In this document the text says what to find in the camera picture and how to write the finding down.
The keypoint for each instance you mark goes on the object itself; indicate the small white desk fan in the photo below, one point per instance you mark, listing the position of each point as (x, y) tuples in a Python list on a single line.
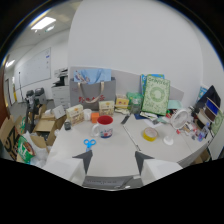
[(176, 124)]

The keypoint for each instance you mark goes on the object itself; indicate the small dark jar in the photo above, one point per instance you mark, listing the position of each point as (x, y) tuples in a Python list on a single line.
[(67, 125)]

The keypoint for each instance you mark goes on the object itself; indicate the green white plastic bag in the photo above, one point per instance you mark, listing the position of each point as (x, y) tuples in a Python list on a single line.
[(25, 149)]

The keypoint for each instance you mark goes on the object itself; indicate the black office chair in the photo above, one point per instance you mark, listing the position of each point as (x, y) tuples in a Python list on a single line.
[(35, 100)]

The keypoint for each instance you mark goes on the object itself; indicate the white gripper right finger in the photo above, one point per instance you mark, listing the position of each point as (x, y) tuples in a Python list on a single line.
[(156, 168)]

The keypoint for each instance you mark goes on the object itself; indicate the office printer copier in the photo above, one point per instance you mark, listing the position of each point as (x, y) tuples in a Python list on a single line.
[(60, 87)]

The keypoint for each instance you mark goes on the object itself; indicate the green plastic packet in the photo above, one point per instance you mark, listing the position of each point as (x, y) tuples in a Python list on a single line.
[(134, 98)]

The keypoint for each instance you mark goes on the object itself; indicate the white paper cup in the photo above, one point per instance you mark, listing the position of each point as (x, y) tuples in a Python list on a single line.
[(87, 114)]

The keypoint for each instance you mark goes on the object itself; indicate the yellow tape roll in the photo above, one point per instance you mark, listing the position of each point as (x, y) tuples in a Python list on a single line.
[(150, 134)]

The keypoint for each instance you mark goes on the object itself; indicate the small orange box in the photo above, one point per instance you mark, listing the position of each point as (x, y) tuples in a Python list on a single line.
[(95, 117)]

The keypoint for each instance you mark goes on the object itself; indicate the ceiling light panel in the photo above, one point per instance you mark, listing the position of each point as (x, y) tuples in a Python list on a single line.
[(43, 23)]

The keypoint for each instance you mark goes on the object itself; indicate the open cardboard box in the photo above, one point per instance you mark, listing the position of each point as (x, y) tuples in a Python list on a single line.
[(46, 125)]

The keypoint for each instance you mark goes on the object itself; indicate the yellow small box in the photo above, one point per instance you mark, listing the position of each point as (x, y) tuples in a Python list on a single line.
[(122, 101)]

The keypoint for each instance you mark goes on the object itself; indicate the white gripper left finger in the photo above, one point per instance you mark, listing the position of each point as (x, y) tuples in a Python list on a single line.
[(68, 168)]

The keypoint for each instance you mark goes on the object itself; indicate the green patterned book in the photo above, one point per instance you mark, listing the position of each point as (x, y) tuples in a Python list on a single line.
[(155, 95)]

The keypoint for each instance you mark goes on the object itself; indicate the whiteboard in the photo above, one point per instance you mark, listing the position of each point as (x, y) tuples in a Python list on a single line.
[(34, 67)]

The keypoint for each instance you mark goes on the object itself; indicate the dark blue notebook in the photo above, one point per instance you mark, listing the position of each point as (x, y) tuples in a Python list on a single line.
[(140, 116)]

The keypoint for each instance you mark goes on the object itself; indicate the large cardboard box black print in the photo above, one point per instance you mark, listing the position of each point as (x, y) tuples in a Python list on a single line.
[(10, 135)]

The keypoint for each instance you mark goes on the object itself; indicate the grey booklet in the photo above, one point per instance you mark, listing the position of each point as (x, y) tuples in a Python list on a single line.
[(106, 182)]

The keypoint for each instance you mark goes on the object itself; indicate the grey tote bag red print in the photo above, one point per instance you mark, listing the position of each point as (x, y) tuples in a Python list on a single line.
[(92, 94)]

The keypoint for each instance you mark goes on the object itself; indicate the white mug red inside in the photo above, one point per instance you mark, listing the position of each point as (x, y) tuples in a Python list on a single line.
[(104, 127)]

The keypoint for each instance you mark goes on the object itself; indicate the black flat device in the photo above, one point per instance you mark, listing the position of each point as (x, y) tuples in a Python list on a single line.
[(125, 119)]

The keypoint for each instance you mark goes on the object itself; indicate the beige patterned box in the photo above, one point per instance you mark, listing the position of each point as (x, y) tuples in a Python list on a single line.
[(106, 108), (75, 114)]

